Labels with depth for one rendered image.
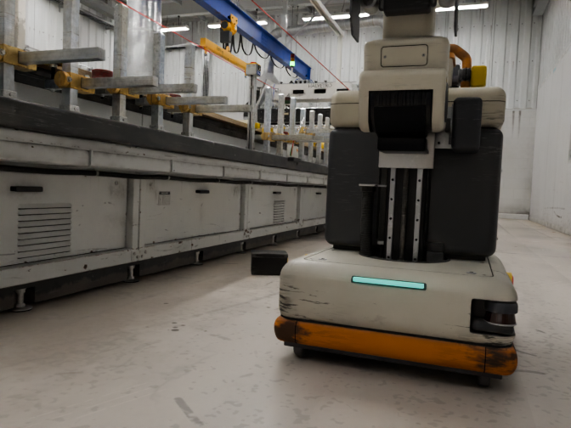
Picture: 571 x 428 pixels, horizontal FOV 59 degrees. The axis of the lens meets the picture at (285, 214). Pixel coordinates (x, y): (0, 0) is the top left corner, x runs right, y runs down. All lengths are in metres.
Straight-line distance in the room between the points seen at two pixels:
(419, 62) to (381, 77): 0.11
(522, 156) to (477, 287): 11.01
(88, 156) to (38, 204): 0.29
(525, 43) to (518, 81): 0.82
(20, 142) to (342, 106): 1.00
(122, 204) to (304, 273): 1.26
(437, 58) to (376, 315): 0.68
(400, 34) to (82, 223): 1.46
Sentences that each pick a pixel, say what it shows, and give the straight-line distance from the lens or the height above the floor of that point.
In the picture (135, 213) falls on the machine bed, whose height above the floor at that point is 0.33.
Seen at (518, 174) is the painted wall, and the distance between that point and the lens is 12.25.
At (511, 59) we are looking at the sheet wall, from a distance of 12.60.
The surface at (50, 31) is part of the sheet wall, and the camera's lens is 12.25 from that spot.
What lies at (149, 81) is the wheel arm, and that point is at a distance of 1.69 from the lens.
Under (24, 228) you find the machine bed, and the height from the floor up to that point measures 0.30.
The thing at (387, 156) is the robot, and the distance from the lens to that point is 1.55.
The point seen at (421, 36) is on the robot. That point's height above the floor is 0.90.
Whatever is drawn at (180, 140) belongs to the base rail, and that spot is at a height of 0.67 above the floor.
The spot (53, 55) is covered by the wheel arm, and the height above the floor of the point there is 0.82.
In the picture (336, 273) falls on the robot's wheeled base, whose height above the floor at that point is 0.26.
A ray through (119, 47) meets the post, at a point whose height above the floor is 0.97.
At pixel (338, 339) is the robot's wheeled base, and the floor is 0.09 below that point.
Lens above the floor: 0.48
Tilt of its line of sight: 3 degrees down
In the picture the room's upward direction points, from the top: 2 degrees clockwise
